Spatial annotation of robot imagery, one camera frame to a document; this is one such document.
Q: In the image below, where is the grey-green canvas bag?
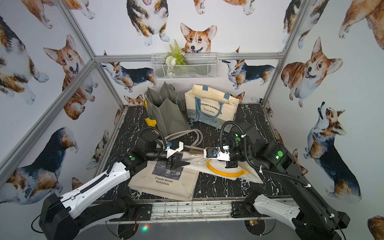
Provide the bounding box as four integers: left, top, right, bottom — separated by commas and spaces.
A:
145, 82, 191, 136

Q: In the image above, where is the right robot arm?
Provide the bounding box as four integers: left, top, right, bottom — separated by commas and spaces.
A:
219, 121, 350, 240

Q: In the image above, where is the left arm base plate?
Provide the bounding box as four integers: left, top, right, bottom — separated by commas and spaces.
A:
120, 204, 153, 222

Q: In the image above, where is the white bag with yellow handles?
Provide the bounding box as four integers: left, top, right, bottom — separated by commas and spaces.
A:
182, 149, 263, 184

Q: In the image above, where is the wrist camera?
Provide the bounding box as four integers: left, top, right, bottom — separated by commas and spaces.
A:
166, 139, 184, 159
204, 147, 231, 162

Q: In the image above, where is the yellow plastic toy shovel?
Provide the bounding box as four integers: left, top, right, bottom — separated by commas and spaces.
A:
144, 100, 157, 127

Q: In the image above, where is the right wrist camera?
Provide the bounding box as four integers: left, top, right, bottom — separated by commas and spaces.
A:
204, 147, 231, 162

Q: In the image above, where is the white wire mesh basket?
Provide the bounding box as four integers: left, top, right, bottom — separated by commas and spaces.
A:
151, 53, 219, 80

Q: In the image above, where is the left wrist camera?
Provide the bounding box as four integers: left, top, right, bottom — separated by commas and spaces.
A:
166, 139, 184, 159

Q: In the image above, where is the artificial green fern plant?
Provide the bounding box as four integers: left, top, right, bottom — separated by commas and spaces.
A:
165, 40, 187, 78

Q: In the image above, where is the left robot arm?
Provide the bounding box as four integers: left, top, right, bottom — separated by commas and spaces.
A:
35, 127, 188, 240

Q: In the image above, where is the cream bag with blue handles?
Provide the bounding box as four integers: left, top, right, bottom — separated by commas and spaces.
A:
185, 85, 239, 129

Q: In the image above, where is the cream canvas bag with print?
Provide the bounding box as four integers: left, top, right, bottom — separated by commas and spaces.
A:
127, 128, 205, 202

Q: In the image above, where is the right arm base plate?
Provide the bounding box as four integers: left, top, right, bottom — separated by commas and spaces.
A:
231, 201, 262, 219

